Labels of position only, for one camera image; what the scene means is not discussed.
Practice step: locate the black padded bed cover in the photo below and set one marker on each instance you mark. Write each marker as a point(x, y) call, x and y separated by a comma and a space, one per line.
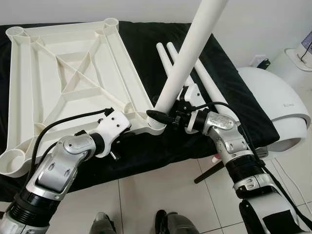
point(146, 151)

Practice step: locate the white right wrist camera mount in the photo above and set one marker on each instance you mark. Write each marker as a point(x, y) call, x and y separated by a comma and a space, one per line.
point(191, 95)

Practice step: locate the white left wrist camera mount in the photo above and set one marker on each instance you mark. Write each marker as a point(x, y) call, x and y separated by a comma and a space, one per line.
point(114, 129)

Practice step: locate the white plastic table top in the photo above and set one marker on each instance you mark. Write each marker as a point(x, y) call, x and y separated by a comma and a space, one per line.
point(48, 68)

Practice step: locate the grey robot foot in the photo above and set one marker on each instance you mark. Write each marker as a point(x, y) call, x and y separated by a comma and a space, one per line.
point(175, 225)
point(102, 225)

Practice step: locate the wall socket black plug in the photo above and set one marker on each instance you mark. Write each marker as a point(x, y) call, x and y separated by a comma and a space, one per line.
point(261, 61)

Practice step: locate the white plastic table leg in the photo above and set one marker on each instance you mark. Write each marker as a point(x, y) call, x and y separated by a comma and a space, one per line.
point(171, 48)
point(162, 56)
point(192, 48)
point(212, 83)

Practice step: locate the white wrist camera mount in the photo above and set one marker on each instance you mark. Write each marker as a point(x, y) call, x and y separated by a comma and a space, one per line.
point(191, 95)
point(114, 129)

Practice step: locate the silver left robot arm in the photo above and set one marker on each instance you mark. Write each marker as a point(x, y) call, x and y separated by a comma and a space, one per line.
point(53, 170)

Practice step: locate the grey right robot foot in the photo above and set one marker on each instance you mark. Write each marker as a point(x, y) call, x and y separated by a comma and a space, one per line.
point(175, 225)

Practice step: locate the grey left robot foot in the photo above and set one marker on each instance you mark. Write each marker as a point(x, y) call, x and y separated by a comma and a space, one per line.
point(102, 225)

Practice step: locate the white dome appliance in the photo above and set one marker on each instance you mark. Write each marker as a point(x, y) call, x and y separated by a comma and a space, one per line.
point(273, 87)

